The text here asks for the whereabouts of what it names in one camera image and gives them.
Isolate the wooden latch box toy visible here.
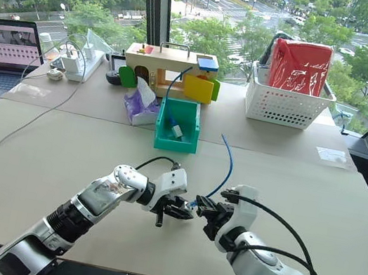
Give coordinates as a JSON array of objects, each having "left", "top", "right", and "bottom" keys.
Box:
[{"left": 115, "top": 34, "right": 228, "bottom": 107}]

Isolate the long white cable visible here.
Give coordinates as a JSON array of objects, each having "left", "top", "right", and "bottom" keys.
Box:
[{"left": 0, "top": 27, "right": 91, "bottom": 244}]

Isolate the clear plastic sheet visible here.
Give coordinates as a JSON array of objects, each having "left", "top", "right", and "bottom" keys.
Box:
[{"left": 83, "top": 28, "right": 118, "bottom": 59}]

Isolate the dark window pillar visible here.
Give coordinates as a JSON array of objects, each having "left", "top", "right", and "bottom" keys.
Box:
[{"left": 131, "top": 0, "right": 177, "bottom": 49}]

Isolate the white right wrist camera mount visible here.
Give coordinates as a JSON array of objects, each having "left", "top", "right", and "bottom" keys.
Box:
[{"left": 212, "top": 181, "right": 263, "bottom": 257}]

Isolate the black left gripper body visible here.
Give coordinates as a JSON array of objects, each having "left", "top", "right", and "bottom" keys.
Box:
[{"left": 153, "top": 192, "right": 182, "bottom": 232}]

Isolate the blue network cable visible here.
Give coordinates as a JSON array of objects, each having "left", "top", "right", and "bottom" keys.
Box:
[
  {"left": 159, "top": 62, "right": 195, "bottom": 134},
  {"left": 192, "top": 130, "right": 239, "bottom": 215}
]

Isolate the green plastic bin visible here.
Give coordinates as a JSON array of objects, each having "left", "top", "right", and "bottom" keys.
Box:
[{"left": 151, "top": 95, "right": 206, "bottom": 156}]

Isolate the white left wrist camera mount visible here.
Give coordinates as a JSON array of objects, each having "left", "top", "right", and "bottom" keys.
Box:
[{"left": 147, "top": 163, "right": 191, "bottom": 217}]

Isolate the black handheld controller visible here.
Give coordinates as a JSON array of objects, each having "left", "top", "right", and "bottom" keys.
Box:
[{"left": 103, "top": 53, "right": 129, "bottom": 88}]

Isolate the dark blue laptop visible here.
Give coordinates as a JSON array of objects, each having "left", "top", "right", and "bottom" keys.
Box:
[{"left": 0, "top": 16, "right": 52, "bottom": 118}]

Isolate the black object behind basket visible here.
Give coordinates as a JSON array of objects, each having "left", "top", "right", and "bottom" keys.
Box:
[{"left": 257, "top": 29, "right": 286, "bottom": 71}]

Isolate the small white rounded case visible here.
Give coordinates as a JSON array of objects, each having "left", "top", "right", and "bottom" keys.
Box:
[{"left": 44, "top": 67, "right": 65, "bottom": 83}]

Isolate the purple tissue pack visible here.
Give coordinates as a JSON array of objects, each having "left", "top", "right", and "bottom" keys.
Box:
[{"left": 118, "top": 74, "right": 166, "bottom": 130}]

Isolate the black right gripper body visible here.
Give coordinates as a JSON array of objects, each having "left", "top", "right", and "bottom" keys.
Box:
[{"left": 200, "top": 199, "right": 236, "bottom": 245}]

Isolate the clear tape patch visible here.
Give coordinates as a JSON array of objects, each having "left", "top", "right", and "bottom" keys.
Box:
[
  {"left": 7, "top": 81, "right": 51, "bottom": 101},
  {"left": 313, "top": 145, "right": 350, "bottom": 166}
]

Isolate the white power strip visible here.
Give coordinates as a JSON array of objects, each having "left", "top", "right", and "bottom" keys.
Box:
[{"left": 56, "top": 42, "right": 107, "bottom": 86}]

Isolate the red plastic bag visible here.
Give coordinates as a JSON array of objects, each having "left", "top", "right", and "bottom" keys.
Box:
[{"left": 265, "top": 35, "right": 336, "bottom": 99}]

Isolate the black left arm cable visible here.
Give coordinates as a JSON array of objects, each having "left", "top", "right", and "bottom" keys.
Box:
[{"left": 134, "top": 152, "right": 181, "bottom": 178}]

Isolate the white power adapter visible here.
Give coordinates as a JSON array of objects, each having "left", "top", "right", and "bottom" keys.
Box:
[{"left": 58, "top": 48, "right": 84, "bottom": 75}]

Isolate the white perforated plastic basket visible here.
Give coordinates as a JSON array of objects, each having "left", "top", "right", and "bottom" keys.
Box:
[{"left": 241, "top": 60, "right": 342, "bottom": 135}]

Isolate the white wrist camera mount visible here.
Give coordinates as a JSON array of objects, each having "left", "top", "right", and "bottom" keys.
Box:
[
  {"left": 212, "top": 181, "right": 263, "bottom": 257},
  {"left": 147, "top": 163, "right": 191, "bottom": 217}
]

